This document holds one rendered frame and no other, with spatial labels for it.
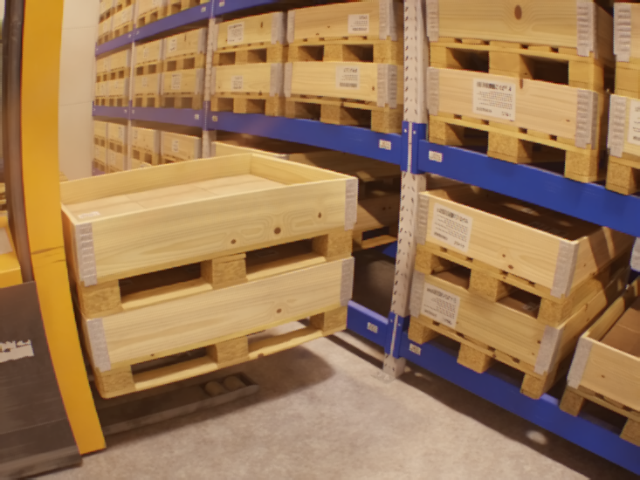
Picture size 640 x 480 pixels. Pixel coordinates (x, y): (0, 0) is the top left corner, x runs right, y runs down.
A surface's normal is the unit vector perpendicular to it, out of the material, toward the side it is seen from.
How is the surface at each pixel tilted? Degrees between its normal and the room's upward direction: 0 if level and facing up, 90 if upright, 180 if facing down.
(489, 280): 90
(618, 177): 90
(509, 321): 90
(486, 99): 90
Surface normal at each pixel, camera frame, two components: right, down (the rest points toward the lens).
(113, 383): 0.62, 0.27
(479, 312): -0.79, 0.17
